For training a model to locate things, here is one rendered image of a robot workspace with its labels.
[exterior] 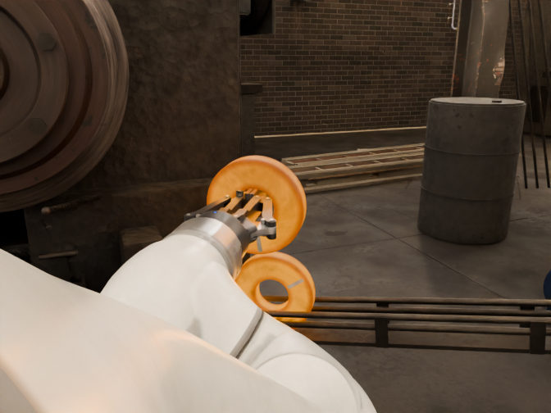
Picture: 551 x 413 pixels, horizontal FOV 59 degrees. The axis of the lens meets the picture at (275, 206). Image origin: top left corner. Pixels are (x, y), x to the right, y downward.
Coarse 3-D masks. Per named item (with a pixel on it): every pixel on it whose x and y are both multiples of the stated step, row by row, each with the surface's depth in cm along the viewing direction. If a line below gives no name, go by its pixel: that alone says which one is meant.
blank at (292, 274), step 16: (256, 256) 90; (272, 256) 88; (288, 256) 89; (240, 272) 90; (256, 272) 90; (272, 272) 89; (288, 272) 88; (304, 272) 88; (256, 288) 91; (288, 288) 89; (304, 288) 88; (256, 304) 92; (272, 304) 94; (288, 304) 90; (304, 304) 89; (304, 320) 90
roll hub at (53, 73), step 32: (0, 0) 67; (32, 0) 68; (0, 32) 68; (32, 32) 69; (0, 64) 68; (32, 64) 71; (64, 64) 71; (0, 96) 70; (32, 96) 72; (64, 96) 73; (0, 128) 72; (0, 160) 72
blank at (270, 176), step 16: (240, 160) 73; (256, 160) 72; (272, 160) 74; (224, 176) 74; (240, 176) 73; (256, 176) 73; (272, 176) 72; (288, 176) 72; (208, 192) 76; (224, 192) 75; (272, 192) 73; (288, 192) 72; (288, 208) 73; (304, 208) 74; (256, 224) 78; (288, 224) 74; (256, 240) 76; (272, 240) 76; (288, 240) 75
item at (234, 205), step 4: (236, 192) 72; (240, 192) 72; (236, 196) 72; (240, 196) 72; (232, 200) 70; (236, 200) 70; (240, 200) 70; (228, 204) 68; (232, 204) 68; (236, 204) 69; (240, 204) 70; (224, 208) 65; (228, 208) 65; (232, 208) 67; (236, 208) 69; (240, 208) 71; (228, 212) 65; (232, 212) 67
